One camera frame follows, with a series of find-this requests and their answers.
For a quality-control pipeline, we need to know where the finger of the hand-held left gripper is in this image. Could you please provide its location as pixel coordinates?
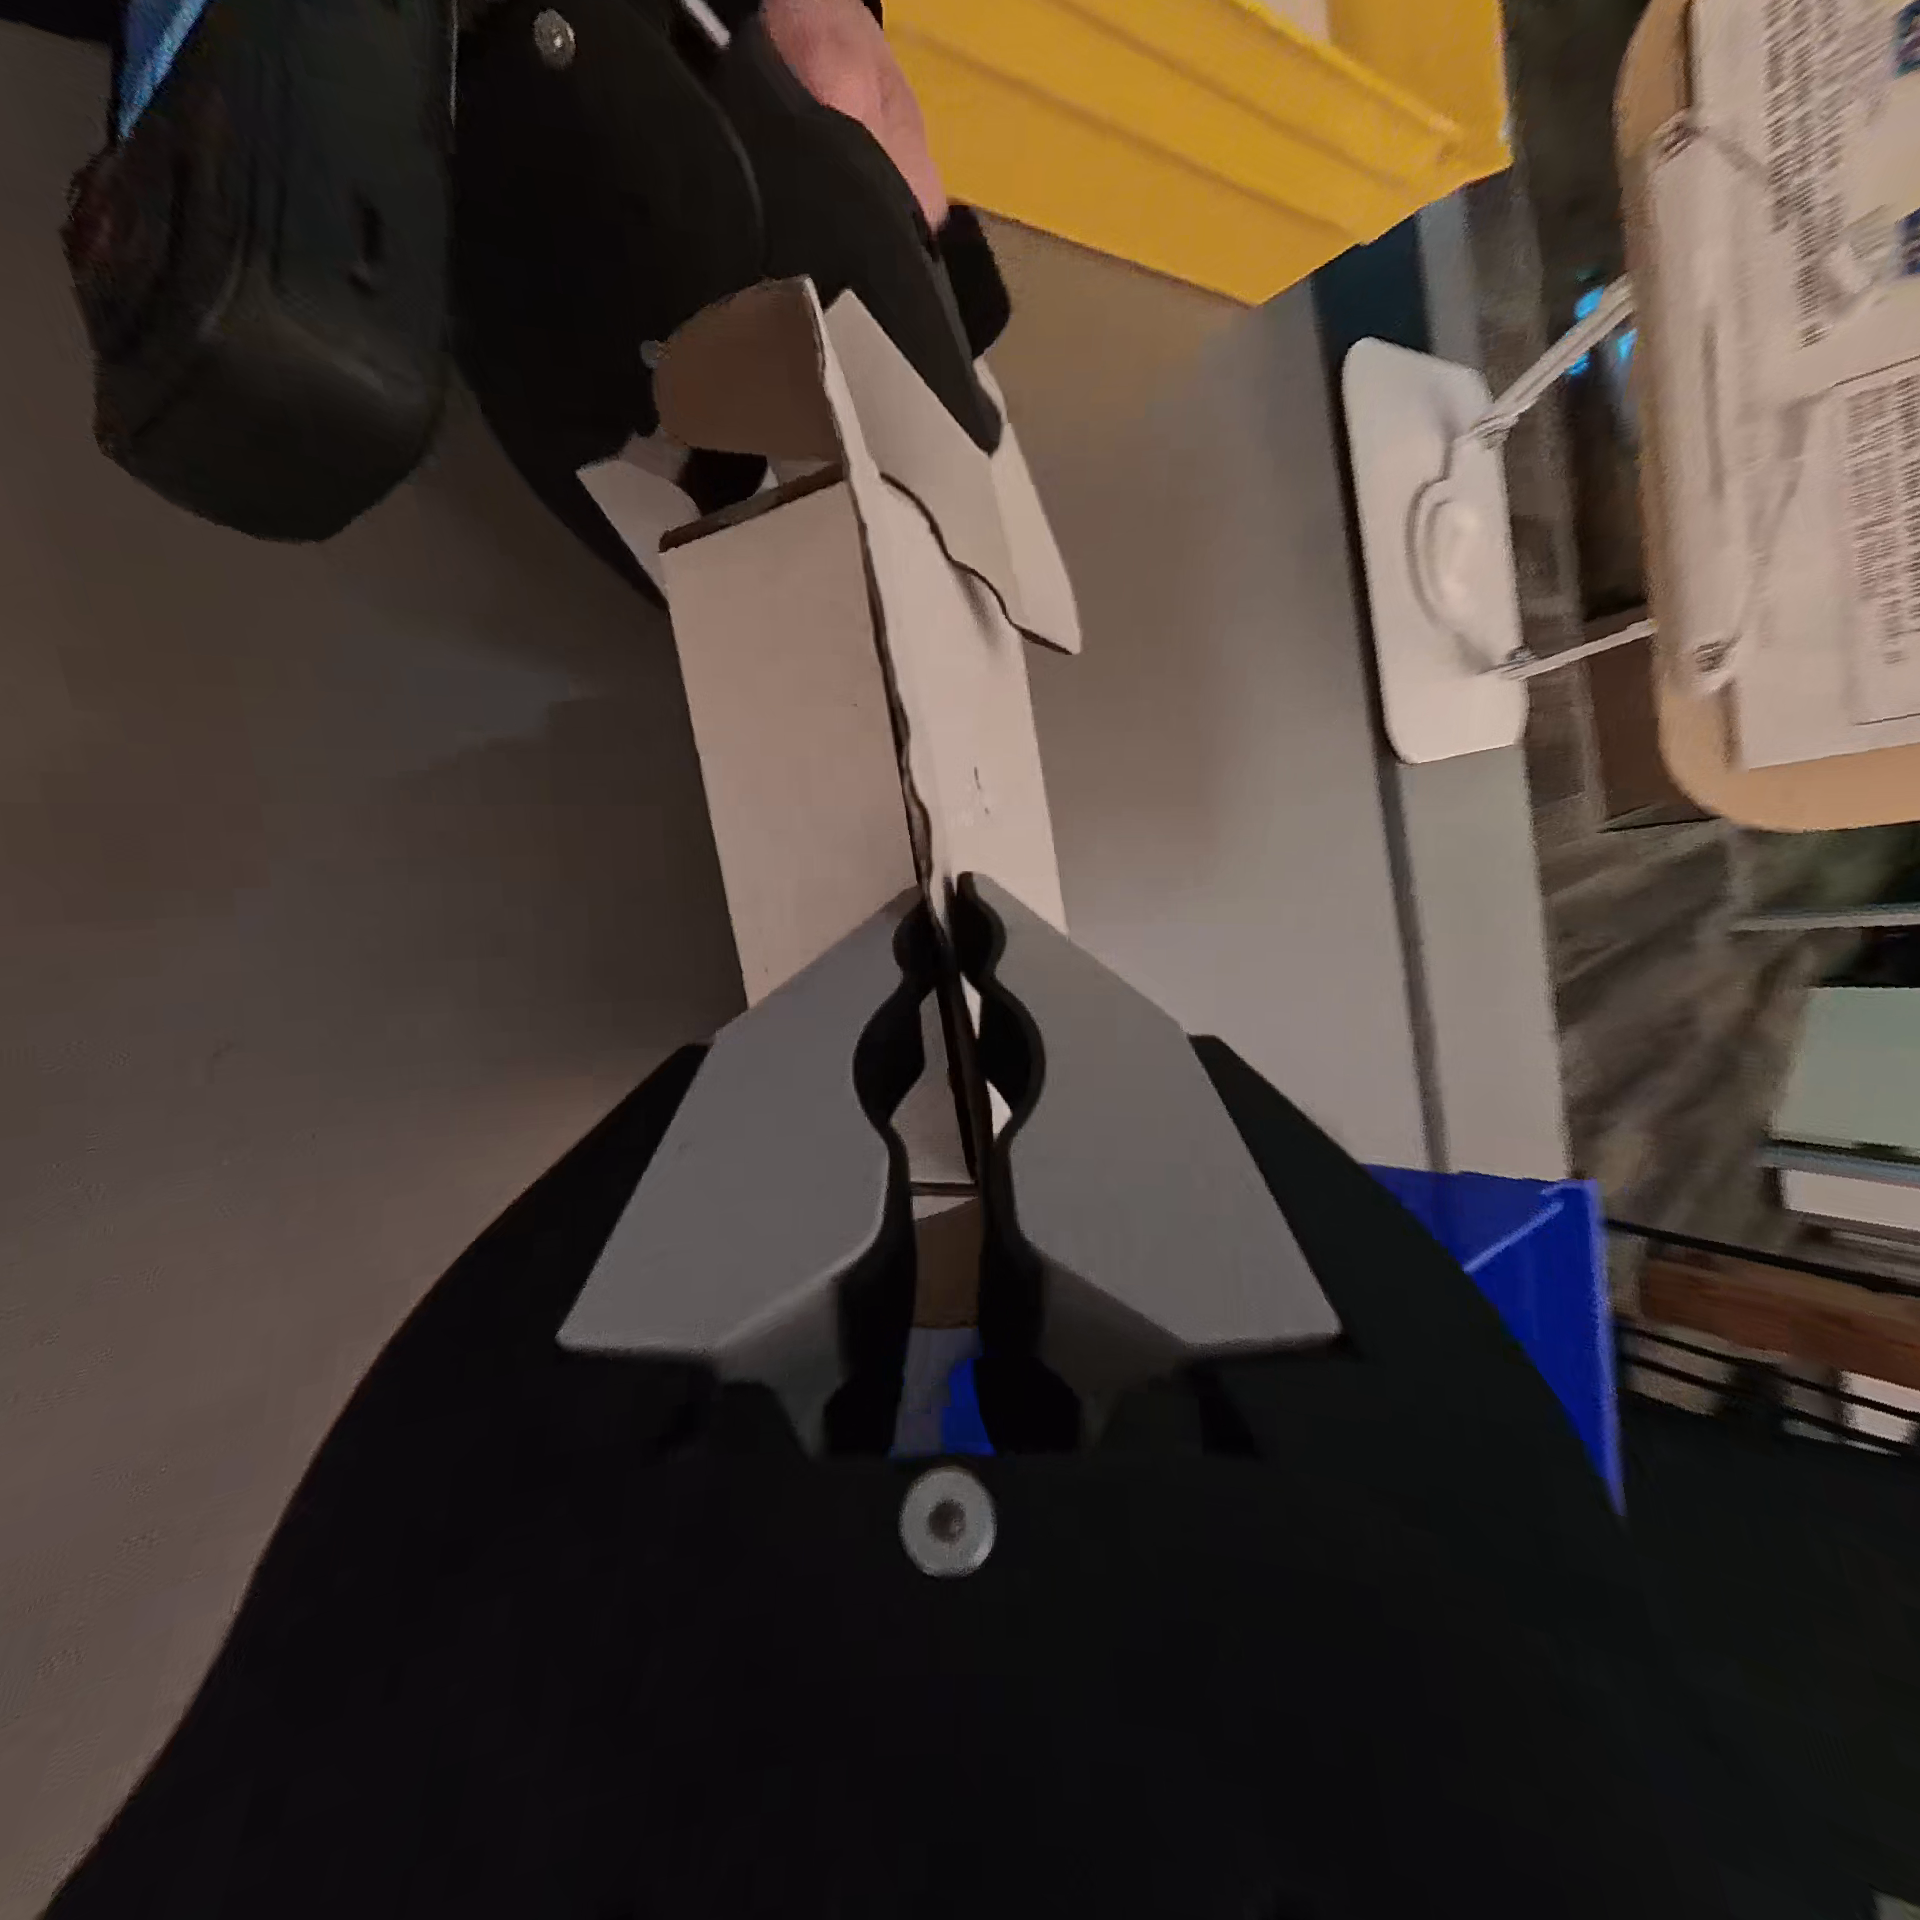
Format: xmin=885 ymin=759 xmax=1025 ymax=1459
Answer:
xmin=828 ymin=283 xmax=1086 ymax=658
xmin=575 ymin=434 xmax=701 ymax=593

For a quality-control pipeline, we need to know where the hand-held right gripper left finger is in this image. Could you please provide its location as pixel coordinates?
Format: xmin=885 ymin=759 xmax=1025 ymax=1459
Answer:
xmin=554 ymin=884 xmax=950 ymax=1453

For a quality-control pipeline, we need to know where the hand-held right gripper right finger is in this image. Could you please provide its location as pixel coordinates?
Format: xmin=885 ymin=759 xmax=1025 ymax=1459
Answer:
xmin=954 ymin=872 xmax=1345 ymax=1450

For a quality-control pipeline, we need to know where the white cardboard box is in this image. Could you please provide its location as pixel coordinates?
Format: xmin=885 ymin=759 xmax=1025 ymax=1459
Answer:
xmin=648 ymin=274 xmax=1075 ymax=1338

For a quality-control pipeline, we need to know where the blue plastic bin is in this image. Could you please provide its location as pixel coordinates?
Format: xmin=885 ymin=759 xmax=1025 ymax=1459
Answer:
xmin=895 ymin=1165 xmax=1631 ymax=1520

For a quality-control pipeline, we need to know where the yellow plastic bin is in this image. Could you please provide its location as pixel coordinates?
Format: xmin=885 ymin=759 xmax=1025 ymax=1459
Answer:
xmin=883 ymin=0 xmax=1512 ymax=309

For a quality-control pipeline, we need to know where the person's left hand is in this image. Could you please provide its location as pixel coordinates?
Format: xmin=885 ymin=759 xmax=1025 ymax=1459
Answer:
xmin=763 ymin=0 xmax=950 ymax=228

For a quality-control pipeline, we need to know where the white stand base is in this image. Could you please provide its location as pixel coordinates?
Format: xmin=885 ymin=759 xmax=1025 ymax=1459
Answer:
xmin=1338 ymin=336 xmax=1537 ymax=767

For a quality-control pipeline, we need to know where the printed instruction sheet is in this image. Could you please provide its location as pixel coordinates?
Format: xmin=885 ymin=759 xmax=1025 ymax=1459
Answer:
xmin=1643 ymin=0 xmax=1920 ymax=774

